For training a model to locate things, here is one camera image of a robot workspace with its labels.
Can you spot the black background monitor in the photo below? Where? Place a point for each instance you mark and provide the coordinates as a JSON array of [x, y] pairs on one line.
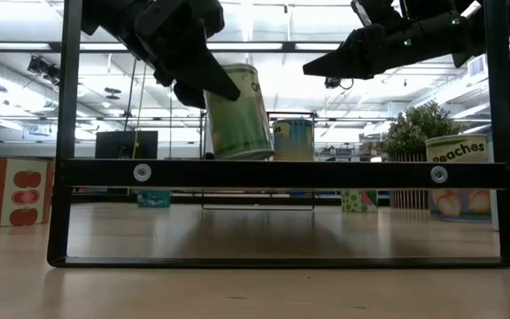
[[126, 144]]

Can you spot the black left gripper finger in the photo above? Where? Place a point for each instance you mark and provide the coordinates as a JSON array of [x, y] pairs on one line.
[[190, 95], [202, 62]]

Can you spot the peaches label can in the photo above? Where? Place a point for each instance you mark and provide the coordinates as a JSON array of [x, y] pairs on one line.
[[458, 153]]

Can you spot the black aluminium table frame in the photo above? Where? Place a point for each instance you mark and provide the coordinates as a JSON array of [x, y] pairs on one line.
[[237, 200]]

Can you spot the yellow and teal label can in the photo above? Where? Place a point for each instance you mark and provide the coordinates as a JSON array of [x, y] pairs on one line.
[[295, 139]]

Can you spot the black ceiling spotlight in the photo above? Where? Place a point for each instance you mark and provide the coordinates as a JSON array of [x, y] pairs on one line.
[[42, 68]]

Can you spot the green dotted label can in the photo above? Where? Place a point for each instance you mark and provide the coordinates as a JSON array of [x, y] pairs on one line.
[[357, 201]]

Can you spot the potted plant in ribbed pot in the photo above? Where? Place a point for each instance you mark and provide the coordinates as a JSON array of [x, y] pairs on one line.
[[414, 128]]

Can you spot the black overhead light bar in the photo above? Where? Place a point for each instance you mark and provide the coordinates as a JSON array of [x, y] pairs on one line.
[[288, 46]]

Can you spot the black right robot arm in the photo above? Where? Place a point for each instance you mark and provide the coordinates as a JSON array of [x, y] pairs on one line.
[[436, 31]]

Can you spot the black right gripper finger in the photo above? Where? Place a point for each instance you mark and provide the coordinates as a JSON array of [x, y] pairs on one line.
[[348, 62]]

